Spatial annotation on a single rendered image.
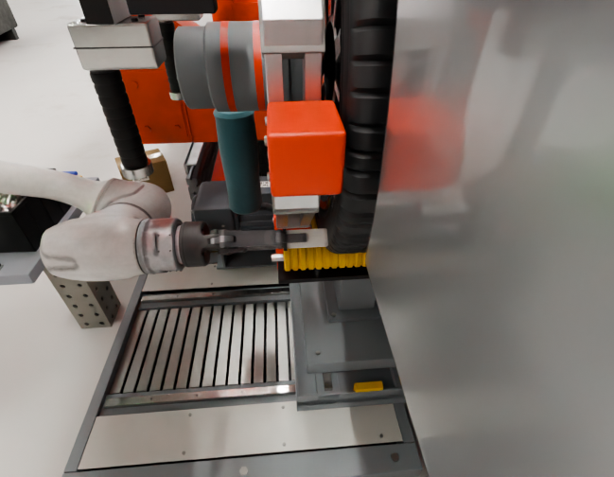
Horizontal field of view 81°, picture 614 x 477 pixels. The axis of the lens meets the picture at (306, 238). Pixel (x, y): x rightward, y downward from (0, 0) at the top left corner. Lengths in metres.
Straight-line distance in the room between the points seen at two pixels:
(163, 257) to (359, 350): 0.56
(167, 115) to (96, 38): 0.71
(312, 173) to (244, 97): 0.31
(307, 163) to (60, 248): 0.42
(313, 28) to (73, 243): 0.45
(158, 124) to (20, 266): 0.54
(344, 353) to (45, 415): 0.86
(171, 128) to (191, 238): 0.69
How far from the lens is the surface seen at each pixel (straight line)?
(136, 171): 0.59
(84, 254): 0.62
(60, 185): 0.79
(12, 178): 0.78
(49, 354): 1.46
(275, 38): 0.41
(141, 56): 0.51
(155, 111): 1.22
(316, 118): 0.37
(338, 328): 0.99
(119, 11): 0.52
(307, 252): 0.73
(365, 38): 0.38
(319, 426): 1.02
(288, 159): 0.35
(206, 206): 1.12
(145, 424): 1.10
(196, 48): 0.65
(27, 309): 1.65
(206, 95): 0.65
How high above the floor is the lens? 1.02
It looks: 40 degrees down
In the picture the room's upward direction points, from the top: straight up
